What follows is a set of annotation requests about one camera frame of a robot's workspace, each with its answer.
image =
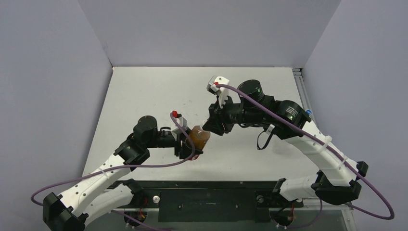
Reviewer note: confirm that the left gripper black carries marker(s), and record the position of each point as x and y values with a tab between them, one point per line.
185	151

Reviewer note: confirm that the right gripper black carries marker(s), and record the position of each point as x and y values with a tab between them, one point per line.
221	115

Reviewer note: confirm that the tea bottle red label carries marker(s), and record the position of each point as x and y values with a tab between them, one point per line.
199	136

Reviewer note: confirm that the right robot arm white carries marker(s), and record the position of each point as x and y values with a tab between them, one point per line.
336	181

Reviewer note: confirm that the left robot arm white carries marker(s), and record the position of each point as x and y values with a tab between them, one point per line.
90	198

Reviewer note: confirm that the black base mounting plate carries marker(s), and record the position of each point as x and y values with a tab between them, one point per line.
205	201

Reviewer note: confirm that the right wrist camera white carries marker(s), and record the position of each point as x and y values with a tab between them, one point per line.
222	93

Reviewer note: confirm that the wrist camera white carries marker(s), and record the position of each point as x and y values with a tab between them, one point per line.
222	93
179	124

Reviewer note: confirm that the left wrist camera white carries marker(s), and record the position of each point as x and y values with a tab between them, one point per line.
179	124

